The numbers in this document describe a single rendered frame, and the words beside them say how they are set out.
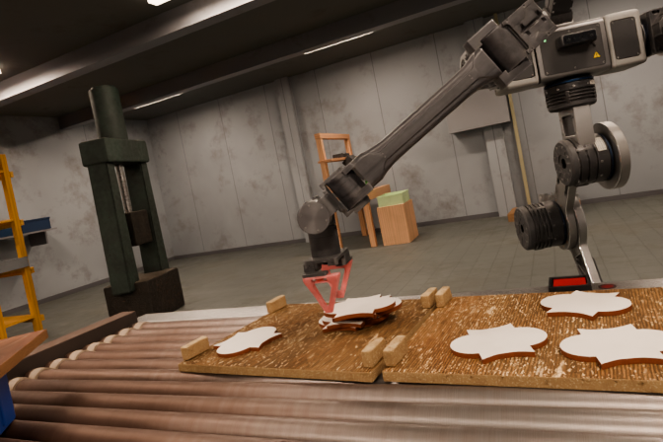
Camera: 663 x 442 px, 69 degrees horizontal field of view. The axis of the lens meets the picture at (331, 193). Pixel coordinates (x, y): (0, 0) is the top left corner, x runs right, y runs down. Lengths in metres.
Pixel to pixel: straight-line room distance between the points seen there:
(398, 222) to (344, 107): 2.95
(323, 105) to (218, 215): 3.54
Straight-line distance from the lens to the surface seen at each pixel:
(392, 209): 7.56
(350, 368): 0.78
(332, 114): 9.62
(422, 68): 9.12
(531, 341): 0.77
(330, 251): 0.91
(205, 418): 0.79
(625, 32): 1.64
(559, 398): 0.69
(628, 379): 0.68
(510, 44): 0.95
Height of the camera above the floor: 1.23
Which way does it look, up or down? 2 degrees down
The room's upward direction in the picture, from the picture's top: 11 degrees counter-clockwise
